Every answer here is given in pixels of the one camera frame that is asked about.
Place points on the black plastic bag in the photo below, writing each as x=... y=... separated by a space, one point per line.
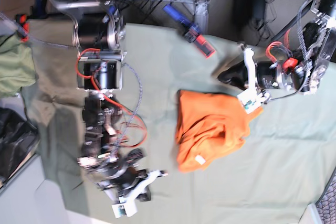
x=18 y=138

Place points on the blue red bar clamp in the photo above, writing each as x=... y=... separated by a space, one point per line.
x=192 y=33

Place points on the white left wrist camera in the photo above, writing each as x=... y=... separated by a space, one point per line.
x=250 y=100

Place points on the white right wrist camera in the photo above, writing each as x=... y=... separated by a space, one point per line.
x=127 y=209

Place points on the orange T-shirt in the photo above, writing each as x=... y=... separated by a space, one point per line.
x=209 y=126

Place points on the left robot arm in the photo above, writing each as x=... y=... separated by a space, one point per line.
x=297 y=58

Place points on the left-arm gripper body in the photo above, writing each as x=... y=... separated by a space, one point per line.
x=279 y=77

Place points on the olive green garment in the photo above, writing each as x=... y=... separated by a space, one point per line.
x=17 y=66

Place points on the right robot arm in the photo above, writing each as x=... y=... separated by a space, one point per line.
x=98 y=30

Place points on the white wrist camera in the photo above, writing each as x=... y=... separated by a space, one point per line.
x=250 y=100
x=127 y=209

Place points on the black power adapter brick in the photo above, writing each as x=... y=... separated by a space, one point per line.
x=241 y=12

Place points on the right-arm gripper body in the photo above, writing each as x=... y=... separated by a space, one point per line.
x=126 y=184

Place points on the red black corner clamp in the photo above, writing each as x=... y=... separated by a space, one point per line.
x=23 y=27

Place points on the green table cloth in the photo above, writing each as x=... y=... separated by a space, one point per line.
x=284 y=165

